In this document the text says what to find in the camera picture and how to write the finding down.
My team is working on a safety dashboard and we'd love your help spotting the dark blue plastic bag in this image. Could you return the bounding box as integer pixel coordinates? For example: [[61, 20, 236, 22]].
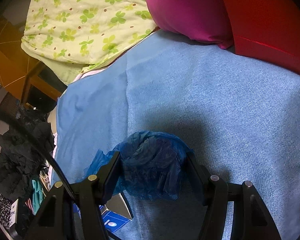
[[83, 131, 193, 200]]

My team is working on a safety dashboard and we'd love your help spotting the teal garment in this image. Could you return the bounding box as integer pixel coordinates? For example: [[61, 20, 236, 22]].
[[32, 177, 45, 214]]

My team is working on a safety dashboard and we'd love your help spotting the blue white medicine box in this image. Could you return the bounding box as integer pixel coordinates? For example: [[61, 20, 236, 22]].
[[73, 203, 131, 234]]

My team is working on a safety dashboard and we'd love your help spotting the black white patterned garment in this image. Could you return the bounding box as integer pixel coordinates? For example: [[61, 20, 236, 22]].
[[0, 193, 12, 232]]

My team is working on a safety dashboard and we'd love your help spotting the black clothing pile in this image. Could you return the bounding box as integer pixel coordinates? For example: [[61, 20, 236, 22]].
[[0, 107, 55, 202]]

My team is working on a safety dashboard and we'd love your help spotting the blue bed blanket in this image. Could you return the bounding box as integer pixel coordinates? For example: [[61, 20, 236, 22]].
[[56, 30, 300, 239]]

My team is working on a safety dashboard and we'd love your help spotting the orange wooden nightstand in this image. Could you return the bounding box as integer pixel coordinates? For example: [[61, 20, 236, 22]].
[[0, 16, 67, 113]]

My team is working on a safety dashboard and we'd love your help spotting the green clover quilt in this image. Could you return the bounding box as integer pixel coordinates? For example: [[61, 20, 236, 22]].
[[21, 0, 156, 85]]

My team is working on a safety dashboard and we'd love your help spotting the red Nilrich paper bag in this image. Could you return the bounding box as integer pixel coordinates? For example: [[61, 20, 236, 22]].
[[223, 0, 300, 75]]

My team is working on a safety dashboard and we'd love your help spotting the magenta pillow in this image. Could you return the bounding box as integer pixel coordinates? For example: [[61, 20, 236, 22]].
[[146, 0, 234, 49]]

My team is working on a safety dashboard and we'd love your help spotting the black cable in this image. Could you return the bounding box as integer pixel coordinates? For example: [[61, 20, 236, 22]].
[[0, 104, 77, 201]]

